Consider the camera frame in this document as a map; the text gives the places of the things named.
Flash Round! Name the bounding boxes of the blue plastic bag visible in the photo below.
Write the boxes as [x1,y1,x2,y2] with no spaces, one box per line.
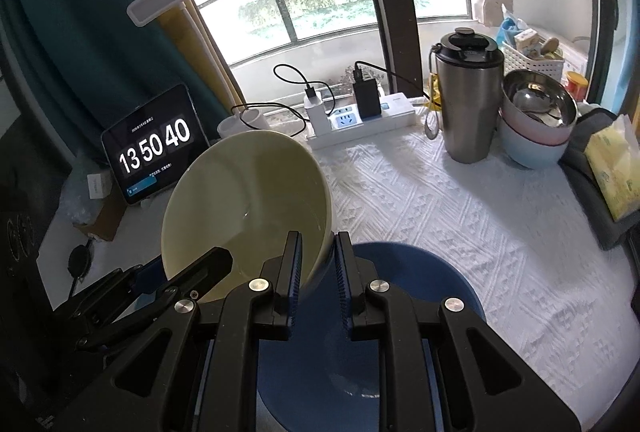
[497,16,522,48]

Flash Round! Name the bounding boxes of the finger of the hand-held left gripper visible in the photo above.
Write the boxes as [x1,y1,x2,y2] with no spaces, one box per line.
[77,246,237,352]
[52,263,168,313]

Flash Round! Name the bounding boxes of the white plastic basket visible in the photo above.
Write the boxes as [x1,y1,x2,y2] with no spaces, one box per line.
[500,29,567,80]

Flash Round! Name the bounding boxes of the yellow lanyard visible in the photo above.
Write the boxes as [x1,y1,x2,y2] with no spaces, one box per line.
[425,70,445,141]

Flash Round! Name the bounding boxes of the steel tumbler black lid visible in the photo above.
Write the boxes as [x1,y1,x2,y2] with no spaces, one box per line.
[431,26,506,164]

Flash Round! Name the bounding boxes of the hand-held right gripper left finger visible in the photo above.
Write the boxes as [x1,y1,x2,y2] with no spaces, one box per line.
[37,231,305,432]

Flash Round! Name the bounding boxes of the white power strip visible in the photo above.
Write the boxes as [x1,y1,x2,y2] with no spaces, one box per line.
[306,92,417,150]

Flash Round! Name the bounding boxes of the teal curtain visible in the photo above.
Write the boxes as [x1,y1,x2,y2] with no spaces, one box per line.
[0,0,222,173]

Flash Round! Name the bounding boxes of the black charger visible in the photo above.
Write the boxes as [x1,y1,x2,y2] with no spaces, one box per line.
[353,79,384,119]

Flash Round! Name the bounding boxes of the dark grey cloth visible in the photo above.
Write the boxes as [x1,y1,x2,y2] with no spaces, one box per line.
[559,106,640,253]

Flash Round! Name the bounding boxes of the steel bowl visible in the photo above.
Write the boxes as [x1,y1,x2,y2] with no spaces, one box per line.
[500,69,579,129]

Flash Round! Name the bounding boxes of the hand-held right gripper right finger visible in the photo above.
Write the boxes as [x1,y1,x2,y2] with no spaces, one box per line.
[334,231,583,432]

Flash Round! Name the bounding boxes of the white charger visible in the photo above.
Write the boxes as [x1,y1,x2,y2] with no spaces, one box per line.
[303,92,334,135]

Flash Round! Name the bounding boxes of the white textured tablecloth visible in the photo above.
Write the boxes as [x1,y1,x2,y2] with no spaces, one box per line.
[35,111,640,432]

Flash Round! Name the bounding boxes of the black round object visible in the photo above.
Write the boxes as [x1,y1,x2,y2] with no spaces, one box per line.
[67,239,97,299]

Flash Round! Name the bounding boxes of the tablet showing clock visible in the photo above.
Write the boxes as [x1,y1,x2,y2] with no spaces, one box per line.
[100,83,211,206]

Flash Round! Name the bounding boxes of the light blue bowl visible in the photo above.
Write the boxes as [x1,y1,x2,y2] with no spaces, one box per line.
[500,122,571,171]

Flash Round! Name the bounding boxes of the clear plastic bag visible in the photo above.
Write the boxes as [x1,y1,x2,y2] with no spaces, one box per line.
[59,151,107,225]

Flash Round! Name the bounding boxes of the black charger cable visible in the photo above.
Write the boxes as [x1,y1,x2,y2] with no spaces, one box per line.
[273,64,342,98]
[231,102,309,139]
[355,60,432,98]

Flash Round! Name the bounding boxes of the cardboard box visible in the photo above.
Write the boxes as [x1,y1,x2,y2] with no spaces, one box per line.
[72,196,129,243]

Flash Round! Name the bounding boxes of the cream bowl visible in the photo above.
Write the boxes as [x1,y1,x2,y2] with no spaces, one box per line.
[161,130,333,305]

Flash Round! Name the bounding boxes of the pink bowl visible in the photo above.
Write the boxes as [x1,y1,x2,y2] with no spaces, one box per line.
[499,109,576,147]

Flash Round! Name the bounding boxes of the black case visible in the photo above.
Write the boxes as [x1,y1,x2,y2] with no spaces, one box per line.
[0,191,57,313]

